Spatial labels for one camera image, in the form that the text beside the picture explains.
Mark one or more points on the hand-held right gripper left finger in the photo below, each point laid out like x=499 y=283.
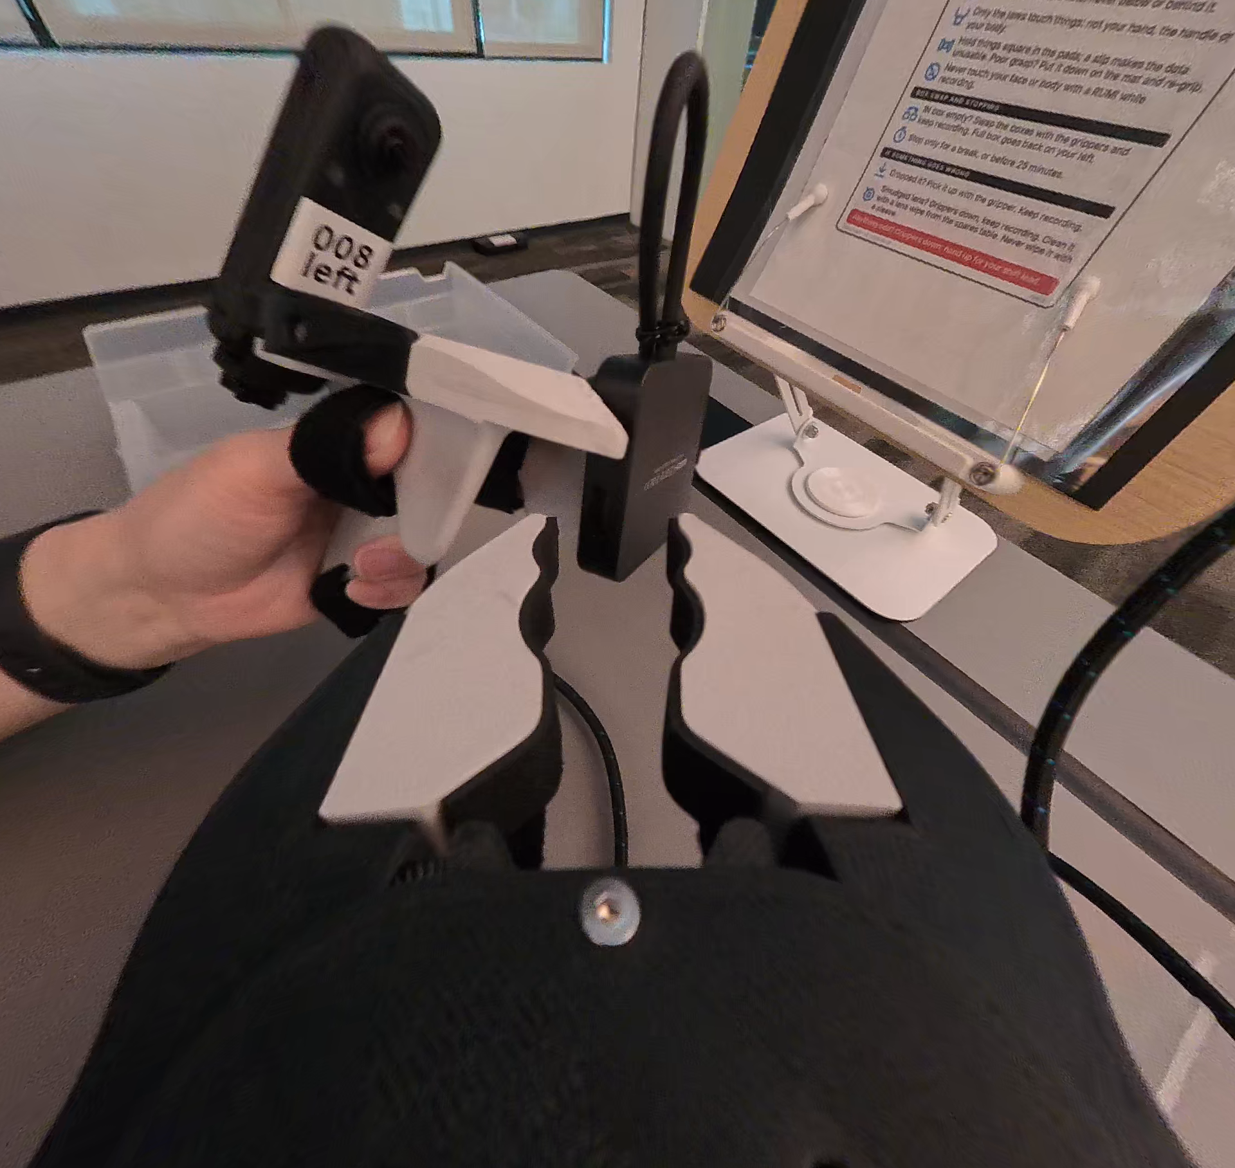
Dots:
x=444 y=705

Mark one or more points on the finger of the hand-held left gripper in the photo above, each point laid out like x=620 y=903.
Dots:
x=520 y=396
x=553 y=488

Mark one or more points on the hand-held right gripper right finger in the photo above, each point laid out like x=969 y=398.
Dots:
x=781 y=705

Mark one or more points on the grey adapter hub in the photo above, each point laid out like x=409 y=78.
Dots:
x=641 y=454

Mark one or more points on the person's left forearm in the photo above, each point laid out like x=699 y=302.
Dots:
x=20 y=713

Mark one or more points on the person's left hand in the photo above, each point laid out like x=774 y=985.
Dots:
x=212 y=552

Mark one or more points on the clear plastic bin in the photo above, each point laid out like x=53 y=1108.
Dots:
x=164 y=387

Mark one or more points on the instruction sheet on stand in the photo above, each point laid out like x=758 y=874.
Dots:
x=1157 y=504

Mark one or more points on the instruction sheet board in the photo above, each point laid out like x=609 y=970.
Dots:
x=965 y=176

